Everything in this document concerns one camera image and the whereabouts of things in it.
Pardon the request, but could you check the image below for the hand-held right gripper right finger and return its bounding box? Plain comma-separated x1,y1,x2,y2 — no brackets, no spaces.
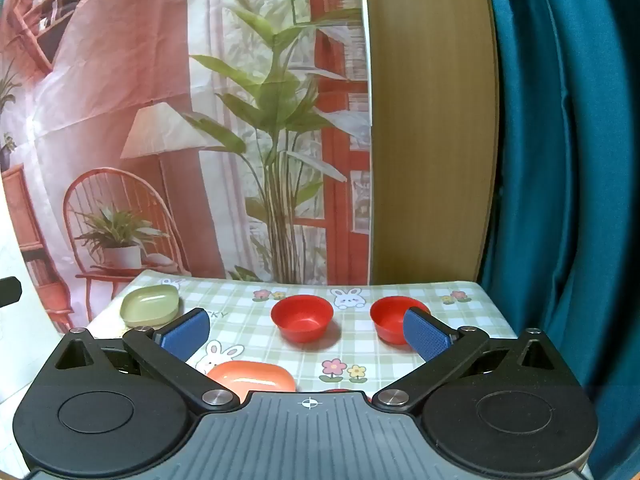
372,307,571,409

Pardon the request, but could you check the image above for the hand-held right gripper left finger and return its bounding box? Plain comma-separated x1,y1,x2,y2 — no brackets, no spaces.
47,307,241,410

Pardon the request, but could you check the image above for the red bowl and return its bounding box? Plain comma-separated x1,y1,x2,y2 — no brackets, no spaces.
370,296,432,346
322,387,373,402
270,296,334,344

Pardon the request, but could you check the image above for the light green plate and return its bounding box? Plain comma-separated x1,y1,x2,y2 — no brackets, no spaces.
120,284,180,326

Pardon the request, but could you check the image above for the checked bunny tablecloth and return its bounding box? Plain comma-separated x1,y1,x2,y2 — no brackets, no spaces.
87,270,518,397

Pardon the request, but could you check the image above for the orange plate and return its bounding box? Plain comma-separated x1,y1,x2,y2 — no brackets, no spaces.
206,360,297,404

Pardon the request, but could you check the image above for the wooden board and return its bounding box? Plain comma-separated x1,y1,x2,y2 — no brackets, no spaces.
361,0,501,285

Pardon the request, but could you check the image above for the printed room backdrop cloth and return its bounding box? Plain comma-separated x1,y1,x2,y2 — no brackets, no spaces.
0,0,374,333

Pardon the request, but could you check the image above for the teal curtain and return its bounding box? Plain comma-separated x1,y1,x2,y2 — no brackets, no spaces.
477,0,640,480

